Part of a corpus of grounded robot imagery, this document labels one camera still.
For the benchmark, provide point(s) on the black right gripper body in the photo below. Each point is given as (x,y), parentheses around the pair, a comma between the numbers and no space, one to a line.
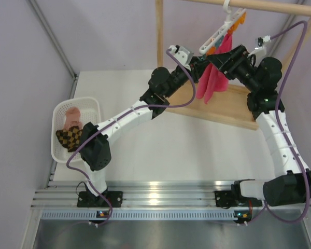
(240,58)

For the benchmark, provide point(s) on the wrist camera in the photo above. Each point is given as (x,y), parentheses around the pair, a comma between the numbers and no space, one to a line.
(260,47)
(182,55)

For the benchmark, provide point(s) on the grey slotted cable duct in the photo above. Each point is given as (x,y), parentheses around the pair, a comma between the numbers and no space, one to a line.
(120,214)

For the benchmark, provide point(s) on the white plastic clip hanger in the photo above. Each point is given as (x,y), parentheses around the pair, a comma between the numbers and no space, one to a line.
(217,38)

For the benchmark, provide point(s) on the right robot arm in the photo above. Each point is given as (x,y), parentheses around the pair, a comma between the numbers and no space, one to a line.
(292,181)

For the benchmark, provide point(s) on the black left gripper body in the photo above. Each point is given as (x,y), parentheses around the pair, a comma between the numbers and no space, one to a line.
(195,72)

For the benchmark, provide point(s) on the white perforated plastic basket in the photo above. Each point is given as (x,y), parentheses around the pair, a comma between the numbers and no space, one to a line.
(89,112)

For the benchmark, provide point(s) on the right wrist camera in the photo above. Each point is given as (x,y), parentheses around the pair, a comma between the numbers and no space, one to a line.
(260,47)

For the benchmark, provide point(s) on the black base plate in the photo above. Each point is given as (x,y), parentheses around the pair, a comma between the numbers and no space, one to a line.
(88,200)
(228,199)

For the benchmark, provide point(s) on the magenta pink cloth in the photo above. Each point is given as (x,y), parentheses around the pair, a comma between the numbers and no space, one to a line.
(213,80)

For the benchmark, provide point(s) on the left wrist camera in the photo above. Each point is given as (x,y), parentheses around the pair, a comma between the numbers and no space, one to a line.
(182,55)

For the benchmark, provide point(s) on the wooden drying rack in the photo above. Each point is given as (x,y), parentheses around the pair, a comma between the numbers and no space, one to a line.
(229,107)

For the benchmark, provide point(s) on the teal clothes clip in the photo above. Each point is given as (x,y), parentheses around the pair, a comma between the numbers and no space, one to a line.
(203,58)

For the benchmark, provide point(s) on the orange clothes clip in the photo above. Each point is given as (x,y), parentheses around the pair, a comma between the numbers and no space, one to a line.
(234,27)

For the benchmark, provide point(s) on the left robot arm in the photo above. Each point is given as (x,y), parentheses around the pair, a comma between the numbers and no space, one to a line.
(97,139)

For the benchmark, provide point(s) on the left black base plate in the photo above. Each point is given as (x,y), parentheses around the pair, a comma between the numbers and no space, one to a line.
(88,200)

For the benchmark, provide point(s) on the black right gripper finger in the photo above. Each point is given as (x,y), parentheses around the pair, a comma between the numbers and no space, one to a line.
(221,60)
(223,72)

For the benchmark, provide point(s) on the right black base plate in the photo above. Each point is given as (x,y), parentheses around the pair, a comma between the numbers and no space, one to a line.
(228,199)

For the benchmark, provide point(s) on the pink sock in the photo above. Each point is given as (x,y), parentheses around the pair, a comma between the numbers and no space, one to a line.
(72,118)

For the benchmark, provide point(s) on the aluminium mounting rail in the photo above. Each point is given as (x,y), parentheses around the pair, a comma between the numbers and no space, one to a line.
(153,194)

